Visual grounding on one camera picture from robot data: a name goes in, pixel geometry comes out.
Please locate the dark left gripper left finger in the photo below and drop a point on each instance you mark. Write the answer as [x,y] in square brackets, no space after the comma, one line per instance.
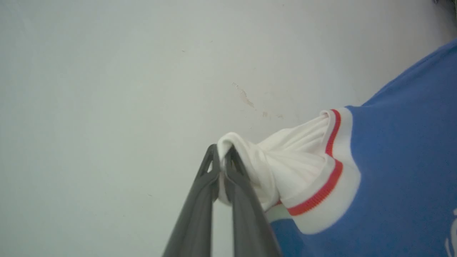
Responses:
[196,214]

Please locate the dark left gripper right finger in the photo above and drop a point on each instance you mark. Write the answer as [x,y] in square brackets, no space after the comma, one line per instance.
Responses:
[248,221]

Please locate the blue garment white red trim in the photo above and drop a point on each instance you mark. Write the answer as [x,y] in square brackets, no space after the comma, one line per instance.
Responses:
[392,171]

